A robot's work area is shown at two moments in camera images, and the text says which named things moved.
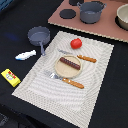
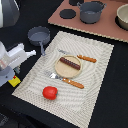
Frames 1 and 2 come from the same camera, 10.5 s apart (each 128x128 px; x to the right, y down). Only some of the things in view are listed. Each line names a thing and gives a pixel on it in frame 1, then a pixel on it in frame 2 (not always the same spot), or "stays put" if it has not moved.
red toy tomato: [76, 43] to [49, 92]
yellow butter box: [11, 77] stays put
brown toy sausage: [68, 62] stays put
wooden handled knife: [88, 59] stays put
